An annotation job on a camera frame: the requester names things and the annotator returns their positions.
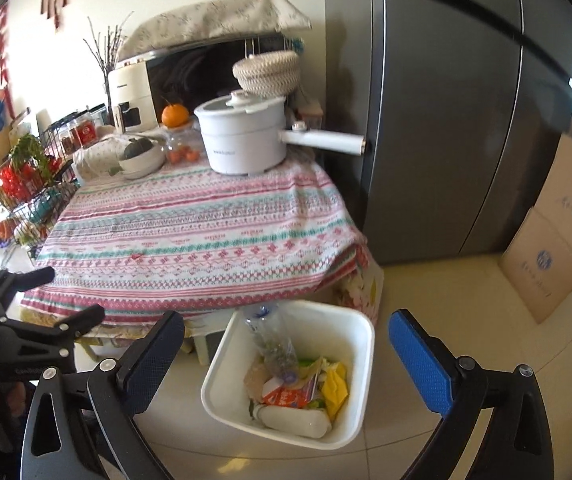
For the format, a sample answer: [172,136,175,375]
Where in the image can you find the yellow snack wrapper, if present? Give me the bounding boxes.
[321,361,349,422]

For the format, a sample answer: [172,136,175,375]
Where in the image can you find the clear plastic water bottle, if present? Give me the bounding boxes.
[241,302,299,386]

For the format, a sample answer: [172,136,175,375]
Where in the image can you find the red white carton box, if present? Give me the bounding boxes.
[261,375,318,408]

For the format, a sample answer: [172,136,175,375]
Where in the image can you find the green vegetable scraps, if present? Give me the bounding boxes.
[305,398,326,410]

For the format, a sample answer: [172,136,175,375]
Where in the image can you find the white plastic milk bottle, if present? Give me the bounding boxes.
[253,404,331,439]

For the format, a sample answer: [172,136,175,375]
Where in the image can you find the green snack bag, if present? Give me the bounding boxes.
[298,356,328,368]

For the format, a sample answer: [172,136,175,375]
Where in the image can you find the white trash bin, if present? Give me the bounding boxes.
[201,300,375,451]

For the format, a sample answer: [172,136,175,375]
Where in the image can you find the patterned striped tablecloth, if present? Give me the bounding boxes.
[21,150,382,332]

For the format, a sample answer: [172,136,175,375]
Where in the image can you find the green leafy plant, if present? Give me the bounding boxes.
[9,134,53,182]

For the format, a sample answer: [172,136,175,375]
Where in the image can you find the floral cloth on table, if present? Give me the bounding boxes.
[72,133,161,185]

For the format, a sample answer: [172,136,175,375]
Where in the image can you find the stacked white bowls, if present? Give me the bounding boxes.
[119,141,165,180]

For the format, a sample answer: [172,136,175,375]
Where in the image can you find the red labelled spice jar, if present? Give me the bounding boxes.
[74,112,98,148]

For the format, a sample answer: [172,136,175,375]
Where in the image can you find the dark green squash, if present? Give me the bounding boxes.
[121,138,155,160]

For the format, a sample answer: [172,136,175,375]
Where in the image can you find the cardboard box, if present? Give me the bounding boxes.
[499,134,572,323]

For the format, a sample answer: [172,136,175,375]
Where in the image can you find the cream air fryer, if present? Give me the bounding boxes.
[108,62,158,133]

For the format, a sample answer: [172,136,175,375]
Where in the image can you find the large orange mandarin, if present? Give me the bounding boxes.
[161,103,190,129]

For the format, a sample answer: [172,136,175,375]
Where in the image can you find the white electric cooking pot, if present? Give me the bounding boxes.
[195,90,366,176]

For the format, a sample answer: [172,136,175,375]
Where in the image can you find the black microwave oven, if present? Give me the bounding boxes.
[146,32,291,122]

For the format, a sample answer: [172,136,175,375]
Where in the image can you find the woven rattan lidded basket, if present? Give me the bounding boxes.
[233,50,301,98]

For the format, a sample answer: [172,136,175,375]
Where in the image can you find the floral cloth cover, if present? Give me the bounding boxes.
[117,0,312,62]

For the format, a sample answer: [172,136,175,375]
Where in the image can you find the grey refrigerator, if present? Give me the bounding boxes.
[325,0,572,264]

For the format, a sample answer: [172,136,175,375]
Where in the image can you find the black wire rack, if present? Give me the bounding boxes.
[0,105,105,259]

